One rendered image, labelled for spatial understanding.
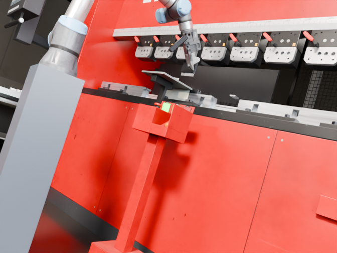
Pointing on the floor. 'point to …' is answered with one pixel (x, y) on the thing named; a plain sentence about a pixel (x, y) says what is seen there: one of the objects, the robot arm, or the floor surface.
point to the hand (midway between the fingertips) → (190, 68)
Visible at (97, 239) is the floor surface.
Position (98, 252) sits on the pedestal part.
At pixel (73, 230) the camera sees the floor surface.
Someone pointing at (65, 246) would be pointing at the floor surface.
